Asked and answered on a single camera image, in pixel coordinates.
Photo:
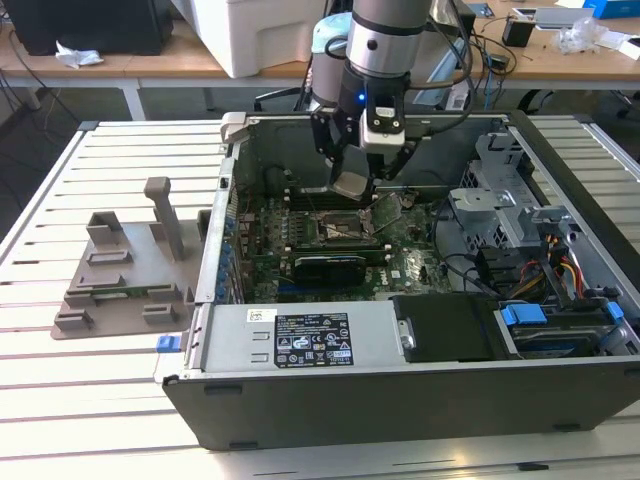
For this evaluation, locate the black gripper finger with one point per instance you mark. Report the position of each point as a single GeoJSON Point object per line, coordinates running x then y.
{"type": "Point", "coordinates": [327, 135]}
{"type": "Point", "coordinates": [399, 160]}

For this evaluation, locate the silver CPU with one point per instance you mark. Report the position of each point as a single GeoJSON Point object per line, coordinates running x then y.
{"type": "Point", "coordinates": [352, 182]}

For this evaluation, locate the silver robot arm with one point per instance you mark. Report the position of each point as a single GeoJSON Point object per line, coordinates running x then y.
{"type": "Point", "coordinates": [385, 45]}

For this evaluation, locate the CPU socket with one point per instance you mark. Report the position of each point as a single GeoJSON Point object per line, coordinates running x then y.
{"type": "Point", "coordinates": [345, 222]}

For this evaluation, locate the white printer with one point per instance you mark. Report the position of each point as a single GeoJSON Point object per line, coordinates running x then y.
{"type": "Point", "coordinates": [270, 35]}

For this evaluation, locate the black RAM slot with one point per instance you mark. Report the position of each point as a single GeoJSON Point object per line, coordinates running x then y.
{"type": "Point", "coordinates": [340, 241]}
{"type": "Point", "coordinates": [340, 247]}

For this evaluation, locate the green motherboard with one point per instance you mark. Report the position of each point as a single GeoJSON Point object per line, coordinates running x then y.
{"type": "Point", "coordinates": [410, 265]}

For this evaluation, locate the metal drive cage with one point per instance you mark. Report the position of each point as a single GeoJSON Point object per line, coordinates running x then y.
{"type": "Point", "coordinates": [500, 215]}

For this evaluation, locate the black graphics card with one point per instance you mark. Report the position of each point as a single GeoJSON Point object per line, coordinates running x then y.
{"type": "Point", "coordinates": [330, 272]}

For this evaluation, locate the black power adapter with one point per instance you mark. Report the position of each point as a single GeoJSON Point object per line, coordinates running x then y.
{"type": "Point", "coordinates": [498, 61]}

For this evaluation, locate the black plastic shroud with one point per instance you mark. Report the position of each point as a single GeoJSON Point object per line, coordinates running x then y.
{"type": "Point", "coordinates": [445, 327]}

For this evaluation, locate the small black box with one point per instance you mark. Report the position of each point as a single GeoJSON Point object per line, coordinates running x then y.
{"type": "Point", "coordinates": [517, 32]}

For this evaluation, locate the hard disk in blue carrier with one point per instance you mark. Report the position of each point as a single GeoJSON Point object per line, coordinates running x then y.
{"type": "Point", "coordinates": [522, 314]}

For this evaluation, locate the grey parts rack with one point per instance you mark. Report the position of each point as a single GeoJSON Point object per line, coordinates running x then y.
{"type": "Point", "coordinates": [140, 245]}

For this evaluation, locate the flat white box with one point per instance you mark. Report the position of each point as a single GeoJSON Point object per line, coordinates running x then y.
{"type": "Point", "coordinates": [565, 17]}

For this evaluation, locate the clear plastic bag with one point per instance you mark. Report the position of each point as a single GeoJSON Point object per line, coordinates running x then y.
{"type": "Point", "coordinates": [580, 35]}

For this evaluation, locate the silver power supply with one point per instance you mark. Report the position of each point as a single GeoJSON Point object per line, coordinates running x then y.
{"type": "Point", "coordinates": [230, 340]}

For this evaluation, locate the black PC case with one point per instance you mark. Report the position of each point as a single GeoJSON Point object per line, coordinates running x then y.
{"type": "Point", "coordinates": [400, 400]}

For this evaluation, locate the green RAM stick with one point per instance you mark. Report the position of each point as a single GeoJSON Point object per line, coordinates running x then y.
{"type": "Point", "coordinates": [135, 289]}

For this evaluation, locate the white paper box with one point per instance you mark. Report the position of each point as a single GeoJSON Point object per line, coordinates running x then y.
{"type": "Point", "coordinates": [625, 45]}

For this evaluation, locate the black computer box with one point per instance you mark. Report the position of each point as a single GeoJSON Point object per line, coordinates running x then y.
{"type": "Point", "coordinates": [90, 25]}

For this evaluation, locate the blue plastic clip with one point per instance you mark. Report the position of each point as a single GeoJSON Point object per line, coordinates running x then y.
{"type": "Point", "coordinates": [167, 344]}

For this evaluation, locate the crumpled white paper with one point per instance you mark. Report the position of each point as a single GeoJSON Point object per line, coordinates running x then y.
{"type": "Point", "coordinates": [75, 55]}

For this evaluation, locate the blue cardboard box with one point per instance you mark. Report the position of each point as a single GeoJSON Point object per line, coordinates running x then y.
{"type": "Point", "coordinates": [617, 7]}

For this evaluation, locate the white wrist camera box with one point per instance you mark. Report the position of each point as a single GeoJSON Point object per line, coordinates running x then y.
{"type": "Point", "coordinates": [382, 135]}

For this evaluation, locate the wooden desk white frame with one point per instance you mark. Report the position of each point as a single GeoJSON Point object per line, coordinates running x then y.
{"type": "Point", "coordinates": [125, 62]}
{"type": "Point", "coordinates": [550, 70]}

